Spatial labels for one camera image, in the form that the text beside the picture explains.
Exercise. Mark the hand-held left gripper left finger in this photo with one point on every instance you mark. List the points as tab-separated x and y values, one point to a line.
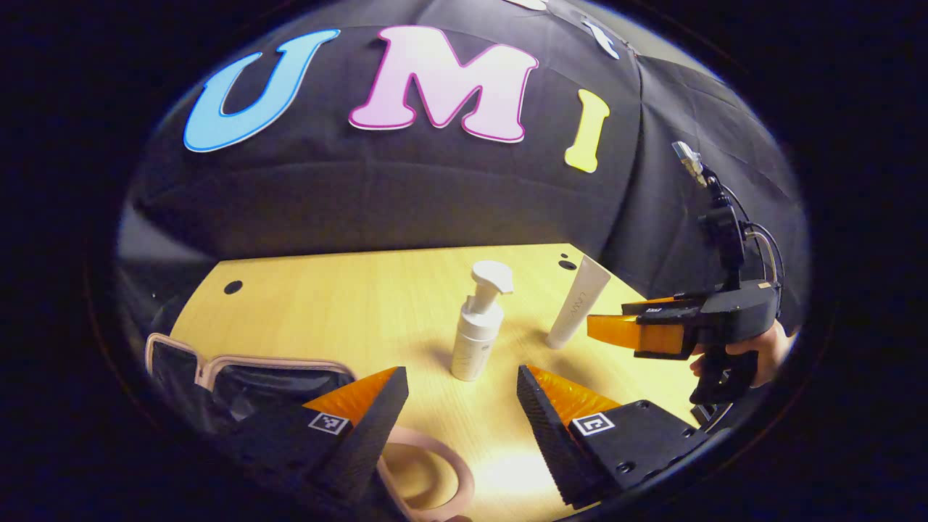
373	435

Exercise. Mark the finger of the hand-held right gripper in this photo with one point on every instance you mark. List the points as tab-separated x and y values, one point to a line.
631	335
663	306

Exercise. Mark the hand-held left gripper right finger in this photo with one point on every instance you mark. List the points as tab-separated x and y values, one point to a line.
544	428

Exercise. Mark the white skin care tube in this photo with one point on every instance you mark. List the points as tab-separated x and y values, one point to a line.
576	304

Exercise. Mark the white pump bottle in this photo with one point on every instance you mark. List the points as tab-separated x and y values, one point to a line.
475	341

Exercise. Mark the pink suitcase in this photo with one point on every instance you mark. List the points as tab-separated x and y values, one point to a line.
217	366

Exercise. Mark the black backdrop cloth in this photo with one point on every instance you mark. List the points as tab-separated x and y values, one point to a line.
435	188

